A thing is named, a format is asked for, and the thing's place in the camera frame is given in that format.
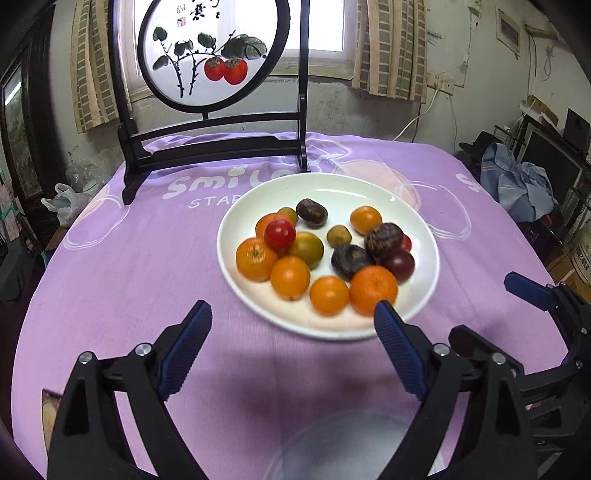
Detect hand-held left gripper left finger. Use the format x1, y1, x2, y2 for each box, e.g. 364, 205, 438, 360
47, 300, 213, 480

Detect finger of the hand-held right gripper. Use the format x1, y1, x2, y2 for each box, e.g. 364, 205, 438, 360
504, 272, 591, 335
449, 325, 525, 377

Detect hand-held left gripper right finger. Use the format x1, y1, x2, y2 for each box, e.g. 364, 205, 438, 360
373, 300, 539, 480

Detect large orange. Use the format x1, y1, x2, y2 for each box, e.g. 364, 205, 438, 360
349, 266, 399, 317

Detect dark red plum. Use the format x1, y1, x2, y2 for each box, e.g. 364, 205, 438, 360
379, 249, 416, 283

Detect white round plate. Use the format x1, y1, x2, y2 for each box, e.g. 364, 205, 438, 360
217, 173, 440, 341

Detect orange tangerine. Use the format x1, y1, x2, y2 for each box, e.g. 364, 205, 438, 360
255, 212, 289, 241
270, 255, 311, 301
309, 275, 350, 316
236, 237, 279, 282
349, 205, 383, 234

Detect dark purple passion fruit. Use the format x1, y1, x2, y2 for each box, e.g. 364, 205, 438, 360
296, 198, 329, 230
364, 222, 405, 258
331, 244, 370, 281

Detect blue clothing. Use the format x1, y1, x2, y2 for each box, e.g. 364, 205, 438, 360
480, 142, 557, 222

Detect purple printed tablecloth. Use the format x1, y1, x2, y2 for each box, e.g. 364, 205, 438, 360
11, 131, 578, 480

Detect black monitor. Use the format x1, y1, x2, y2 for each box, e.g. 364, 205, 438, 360
517, 129, 583, 204

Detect green-orange tangerine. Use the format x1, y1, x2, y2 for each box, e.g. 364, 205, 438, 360
287, 232, 325, 270

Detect black hat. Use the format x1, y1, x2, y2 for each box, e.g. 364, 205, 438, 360
458, 130, 497, 160

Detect white plastic bag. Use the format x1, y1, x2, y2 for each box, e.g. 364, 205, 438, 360
41, 183, 93, 227

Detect clear plastic bag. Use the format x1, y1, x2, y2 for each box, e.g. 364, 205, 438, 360
65, 154, 100, 191

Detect beige checked curtain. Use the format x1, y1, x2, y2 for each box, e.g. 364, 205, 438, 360
70, 0, 139, 134
352, 0, 428, 103

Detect dark wooden cabinet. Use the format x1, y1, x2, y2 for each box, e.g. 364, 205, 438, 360
0, 4, 56, 213

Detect round painted screen on stand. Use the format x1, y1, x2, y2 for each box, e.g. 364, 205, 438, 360
107, 0, 311, 206

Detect window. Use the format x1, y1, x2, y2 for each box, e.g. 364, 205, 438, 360
124, 0, 365, 104

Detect white power cable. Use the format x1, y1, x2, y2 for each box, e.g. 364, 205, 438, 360
392, 88, 439, 141

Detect wall socket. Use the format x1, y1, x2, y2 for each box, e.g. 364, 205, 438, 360
427, 74, 455, 95

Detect white wall box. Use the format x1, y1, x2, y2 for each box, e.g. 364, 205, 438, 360
496, 7, 522, 58

